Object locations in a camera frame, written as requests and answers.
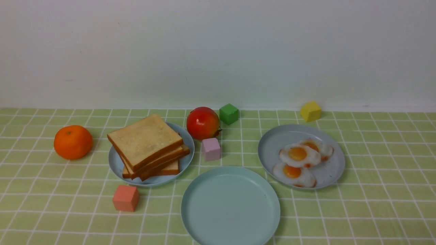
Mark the fried egg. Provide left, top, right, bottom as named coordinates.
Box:
left=272, top=162, right=317, bottom=188
left=300, top=138, right=334, bottom=162
left=279, top=143, right=321, bottom=168

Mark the orange mandarin fruit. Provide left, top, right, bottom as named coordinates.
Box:
left=53, top=125, right=93, bottom=160

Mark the red pomegranate fruit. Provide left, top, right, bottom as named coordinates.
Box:
left=186, top=107, right=222, bottom=141

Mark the pink cube block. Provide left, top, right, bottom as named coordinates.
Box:
left=201, top=137, right=221, bottom=161

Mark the toast slice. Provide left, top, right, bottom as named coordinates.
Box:
left=138, top=159, right=180, bottom=181
left=120, top=144, right=190, bottom=179
left=107, top=114, right=184, bottom=171

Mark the yellow cube block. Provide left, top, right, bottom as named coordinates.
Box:
left=299, top=101, right=322, bottom=122

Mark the salmon red cube block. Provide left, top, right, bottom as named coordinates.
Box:
left=112, top=185, right=140, bottom=212

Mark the green cube block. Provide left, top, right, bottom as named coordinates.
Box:
left=219, top=103, right=239, bottom=125

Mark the blue-grey egg plate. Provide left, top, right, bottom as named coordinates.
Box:
left=258, top=124, right=345, bottom=190

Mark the teal empty centre plate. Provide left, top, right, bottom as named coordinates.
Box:
left=181, top=166, right=281, bottom=245

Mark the blue-grey bread plate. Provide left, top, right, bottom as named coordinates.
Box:
left=108, top=122, right=195, bottom=187

